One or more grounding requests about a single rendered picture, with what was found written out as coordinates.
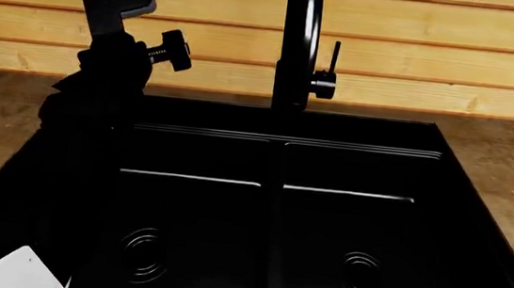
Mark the white robot body panel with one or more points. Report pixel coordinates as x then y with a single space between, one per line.
22 272

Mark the round ringed sink drain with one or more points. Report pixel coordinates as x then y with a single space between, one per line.
363 277
144 255

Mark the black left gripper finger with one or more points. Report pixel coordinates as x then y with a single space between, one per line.
175 50
109 9

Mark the black double-basin kitchen sink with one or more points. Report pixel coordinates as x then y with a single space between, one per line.
344 223

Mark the black gooseneck kitchen faucet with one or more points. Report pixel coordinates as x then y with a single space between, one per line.
298 48

